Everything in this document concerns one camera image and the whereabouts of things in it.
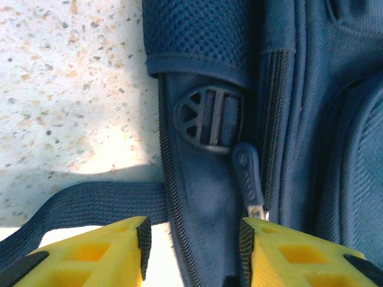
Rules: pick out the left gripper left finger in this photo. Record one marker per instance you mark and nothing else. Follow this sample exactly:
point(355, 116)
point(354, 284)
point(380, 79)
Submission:
point(98, 263)

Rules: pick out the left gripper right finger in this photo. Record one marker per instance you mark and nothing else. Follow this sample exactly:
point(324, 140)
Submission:
point(299, 263)

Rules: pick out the navy blue backpack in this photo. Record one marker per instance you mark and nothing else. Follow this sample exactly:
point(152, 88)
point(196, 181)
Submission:
point(299, 119)

